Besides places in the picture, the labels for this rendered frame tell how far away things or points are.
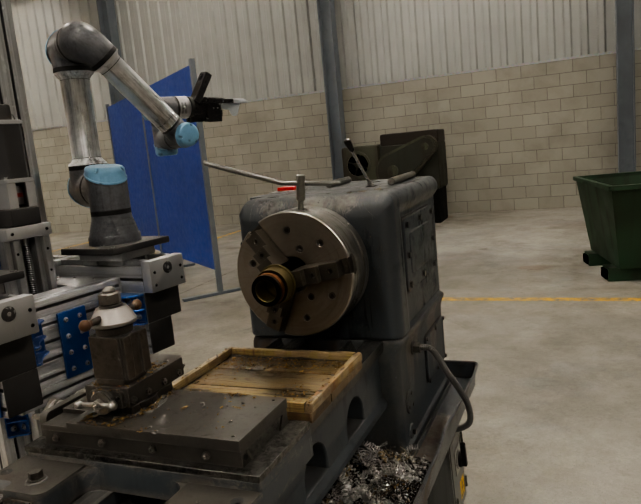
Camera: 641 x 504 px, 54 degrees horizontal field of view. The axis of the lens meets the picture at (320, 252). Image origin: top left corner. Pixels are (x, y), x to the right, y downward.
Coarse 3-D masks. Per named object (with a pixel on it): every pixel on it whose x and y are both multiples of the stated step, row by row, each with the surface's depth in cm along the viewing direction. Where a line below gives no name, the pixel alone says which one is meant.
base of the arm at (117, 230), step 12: (96, 216) 182; (108, 216) 181; (120, 216) 183; (132, 216) 188; (96, 228) 182; (108, 228) 181; (120, 228) 182; (132, 228) 185; (96, 240) 181; (108, 240) 181; (120, 240) 182; (132, 240) 184
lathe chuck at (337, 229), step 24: (288, 216) 152; (312, 216) 150; (288, 240) 153; (312, 240) 151; (336, 240) 148; (240, 264) 160; (288, 264) 162; (360, 264) 154; (312, 288) 153; (336, 288) 151; (360, 288) 156; (264, 312) 160; (312, 312) 154; (336, 312) 152
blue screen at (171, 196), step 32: (192, 64) 608; (160, 96) 713; (128, 128) 865; (128, 160) 896; (160, 160) 755; (192, 160) 652; (160, 192) 778; (192, 192) 670; (160, 224) 802; (192, 224) 688; (192, 256) 707
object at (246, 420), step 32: (64, 416) 110; (160, 416) 104; (192, 416) 103; (224, 416) 101; (256, 416) 100; (96, 448) 104; (128, 448) 101; (160, 448) 99; (192, 448) 96; (224, 448) 93; (256, 448) 97
